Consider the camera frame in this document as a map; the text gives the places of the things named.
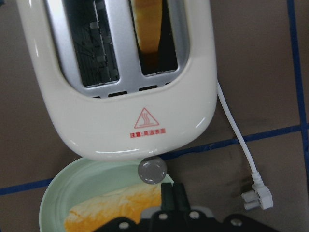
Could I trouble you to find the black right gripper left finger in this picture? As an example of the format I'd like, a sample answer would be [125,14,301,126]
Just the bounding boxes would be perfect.
[139,183,179,232]

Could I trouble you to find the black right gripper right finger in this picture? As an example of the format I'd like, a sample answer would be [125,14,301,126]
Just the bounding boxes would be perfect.
[172,183,223,232]

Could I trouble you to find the white two-slot toaster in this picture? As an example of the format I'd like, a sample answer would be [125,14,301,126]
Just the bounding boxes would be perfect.
[17,0,217,161]

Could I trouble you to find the grey toaster lever knob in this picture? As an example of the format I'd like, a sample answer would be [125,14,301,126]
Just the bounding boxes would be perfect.
[138,156,167,185]

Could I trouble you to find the toast slice in toaster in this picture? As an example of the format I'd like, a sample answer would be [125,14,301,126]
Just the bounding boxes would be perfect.
[131,0,163,54]

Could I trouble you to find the triangular yellow bread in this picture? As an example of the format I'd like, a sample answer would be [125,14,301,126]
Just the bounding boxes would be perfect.
[64,183,162,232]

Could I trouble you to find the light green plate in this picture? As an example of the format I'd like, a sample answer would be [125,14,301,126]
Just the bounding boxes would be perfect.
[39,157,174,232]

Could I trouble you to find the white toaster power cord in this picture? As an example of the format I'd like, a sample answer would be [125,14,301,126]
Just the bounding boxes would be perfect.
[216,81,274,210]

